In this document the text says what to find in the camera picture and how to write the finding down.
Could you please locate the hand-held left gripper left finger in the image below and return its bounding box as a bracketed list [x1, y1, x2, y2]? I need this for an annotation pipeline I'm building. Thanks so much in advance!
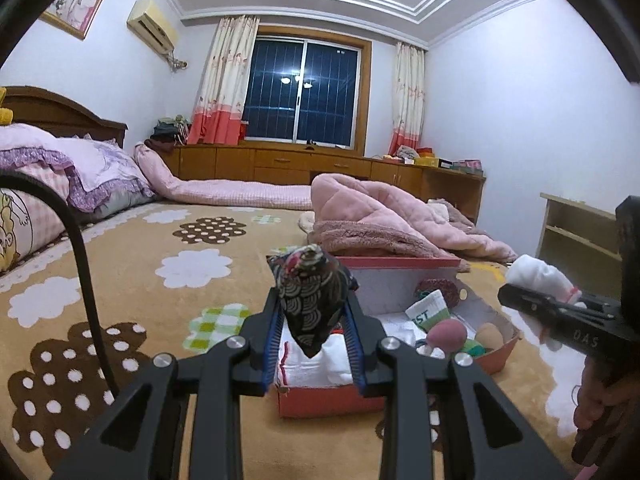
[50, 285, 283, 480]

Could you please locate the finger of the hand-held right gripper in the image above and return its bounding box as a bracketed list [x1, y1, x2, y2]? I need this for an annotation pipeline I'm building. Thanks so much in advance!
[499, 283, 567, 334]

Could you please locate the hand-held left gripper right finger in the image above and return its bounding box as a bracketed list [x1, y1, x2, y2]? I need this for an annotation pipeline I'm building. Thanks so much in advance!
[342, 294, 571, 480]

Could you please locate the tan sock ball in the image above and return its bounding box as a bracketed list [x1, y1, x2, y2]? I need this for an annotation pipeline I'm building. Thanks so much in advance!
[474, 322, 505, 354]

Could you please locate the red cardboard box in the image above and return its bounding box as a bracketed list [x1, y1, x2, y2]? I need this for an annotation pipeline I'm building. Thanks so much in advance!
[272, 255, 522, 419]

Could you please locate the green and white sock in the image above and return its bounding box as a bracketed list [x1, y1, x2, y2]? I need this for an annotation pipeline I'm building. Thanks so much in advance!
[404, 289, 454, 332]
[459, 338, 489, 359]

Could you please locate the dark patterned cloth pouch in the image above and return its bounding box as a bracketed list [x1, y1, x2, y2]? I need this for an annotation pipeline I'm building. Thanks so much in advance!
[266, 244, 360, 359]

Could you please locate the dusty pink sock ball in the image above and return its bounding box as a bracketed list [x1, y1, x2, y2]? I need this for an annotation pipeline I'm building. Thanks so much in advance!
[426, 320, 468, 354]

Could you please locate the maroon melange knit sock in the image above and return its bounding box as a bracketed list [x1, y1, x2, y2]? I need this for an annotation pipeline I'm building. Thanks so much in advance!
[414, 278, 461, 312]

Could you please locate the person's right hand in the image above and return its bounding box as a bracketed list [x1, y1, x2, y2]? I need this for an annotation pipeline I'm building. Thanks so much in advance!
[574, 359, 622, 442]

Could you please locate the light wooden shelf unit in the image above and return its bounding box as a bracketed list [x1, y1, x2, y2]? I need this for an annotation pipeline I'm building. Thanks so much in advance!
[535, 191, 625, 266]

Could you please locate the pink fluffy blanket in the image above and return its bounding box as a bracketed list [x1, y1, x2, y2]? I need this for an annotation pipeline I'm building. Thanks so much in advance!
[299, 172, 521, 273]

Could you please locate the pink checked rolled quilt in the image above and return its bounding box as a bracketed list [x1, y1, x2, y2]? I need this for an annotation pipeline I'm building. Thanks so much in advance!
[132, 142, 316, 211]

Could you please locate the yellow box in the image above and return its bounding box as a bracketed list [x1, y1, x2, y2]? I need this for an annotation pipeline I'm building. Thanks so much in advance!
[416, 147, 454, 167]

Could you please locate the brown cloud print blanket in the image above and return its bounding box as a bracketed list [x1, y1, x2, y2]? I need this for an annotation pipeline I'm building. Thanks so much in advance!
[0, 200, 591, 480]

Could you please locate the wooden window cabinet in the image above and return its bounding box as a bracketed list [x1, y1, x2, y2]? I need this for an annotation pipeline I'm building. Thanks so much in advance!
[150, 141, 487, 226]

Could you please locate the white pink cloth pile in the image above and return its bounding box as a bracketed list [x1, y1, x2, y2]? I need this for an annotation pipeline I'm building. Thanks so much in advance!
[382, 145, 418, 164]

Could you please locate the cream and coral curtain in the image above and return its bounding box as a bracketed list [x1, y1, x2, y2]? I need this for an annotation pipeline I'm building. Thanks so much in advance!
[389, 42, 427, 157]
[186, 16, 261, 146]

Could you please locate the pile of folded clothes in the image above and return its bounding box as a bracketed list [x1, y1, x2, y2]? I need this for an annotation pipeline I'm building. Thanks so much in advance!
[146, 116, 192, 153]

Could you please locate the purple ruffled pillow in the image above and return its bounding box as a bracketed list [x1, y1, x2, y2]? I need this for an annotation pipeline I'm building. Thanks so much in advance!
[52, 135, 157, 221]

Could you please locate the window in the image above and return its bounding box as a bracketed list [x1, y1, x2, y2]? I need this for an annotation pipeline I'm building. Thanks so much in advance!
[242, 25, 373, 153]

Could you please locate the pink checked cartoon quilt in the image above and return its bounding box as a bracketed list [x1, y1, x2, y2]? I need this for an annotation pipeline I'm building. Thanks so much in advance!
[0, 125, 71, 276]

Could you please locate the wooden headboard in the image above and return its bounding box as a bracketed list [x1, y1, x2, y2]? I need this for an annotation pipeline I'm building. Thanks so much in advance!
[0, 86, 128, 148]

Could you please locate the air conditioner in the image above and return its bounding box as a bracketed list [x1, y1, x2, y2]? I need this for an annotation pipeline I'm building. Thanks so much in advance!
[126, 0, 180, 54]

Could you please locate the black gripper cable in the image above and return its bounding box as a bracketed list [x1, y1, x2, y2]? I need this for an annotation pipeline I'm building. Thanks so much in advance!
[0, 172, 123, 398]

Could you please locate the air conditioner hose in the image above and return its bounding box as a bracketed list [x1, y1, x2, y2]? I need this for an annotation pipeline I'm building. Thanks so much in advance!
[162, 50, 190, 72]

